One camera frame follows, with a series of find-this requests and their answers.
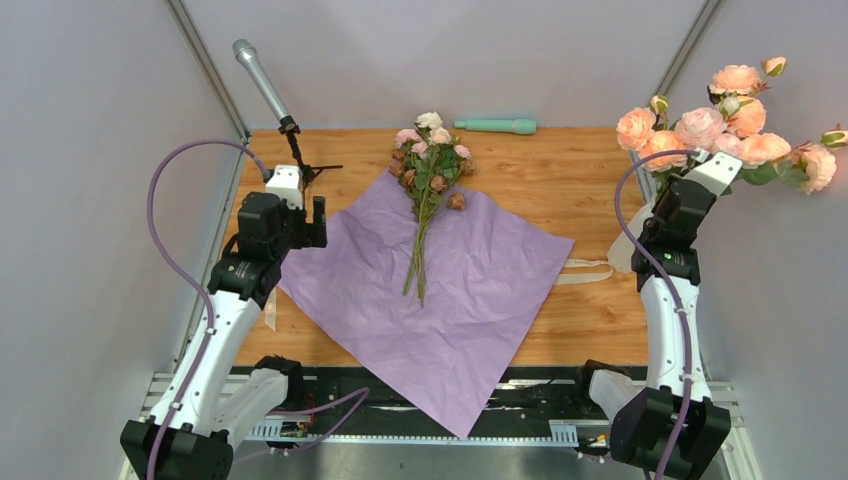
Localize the pink flower bouquet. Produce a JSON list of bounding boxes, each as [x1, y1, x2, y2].
[[389, 111, 476, 303]]

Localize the pink and purple wrapping paper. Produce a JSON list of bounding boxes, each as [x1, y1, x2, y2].
[[280, 173, 574, 438]]

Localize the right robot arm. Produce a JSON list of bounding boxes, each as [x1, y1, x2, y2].
[[570, 179, 731, 479]]

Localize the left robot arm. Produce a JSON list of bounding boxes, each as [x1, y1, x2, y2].
[[120, 192, 327, 479]]

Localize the white ribbed vase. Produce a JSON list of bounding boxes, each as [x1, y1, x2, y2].
[[607, 202, 654, 274]]

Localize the peach artificial roses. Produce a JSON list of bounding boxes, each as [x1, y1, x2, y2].
[[615, 56, 847, 194]]

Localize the silver microphone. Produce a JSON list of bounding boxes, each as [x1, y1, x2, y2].
[[232, 39, 296, 132]]

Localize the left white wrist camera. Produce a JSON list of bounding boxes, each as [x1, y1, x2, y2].
[[265, 164, 304, 210]]

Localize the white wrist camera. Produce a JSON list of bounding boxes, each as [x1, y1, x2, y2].
[[265, 164, 304, 210], [683, 149, 743, 197]]

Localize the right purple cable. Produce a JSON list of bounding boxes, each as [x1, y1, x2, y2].
[[613, 149, 701, 480]]

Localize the purple cable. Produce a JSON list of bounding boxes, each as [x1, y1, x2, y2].
[[144, 139, 371, 480], [613, 149, 701, 480]]

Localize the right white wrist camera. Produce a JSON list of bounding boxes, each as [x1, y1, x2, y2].
[[683, 149, 743, 197]]

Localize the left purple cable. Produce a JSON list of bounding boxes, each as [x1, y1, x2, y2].
[[144, 139, 371, 480]]

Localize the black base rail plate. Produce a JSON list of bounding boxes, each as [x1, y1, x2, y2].
[[282, 366, 606, 436]]

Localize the teal cylindrical handle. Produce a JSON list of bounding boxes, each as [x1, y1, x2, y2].
[[453, 118, 537, 135]]

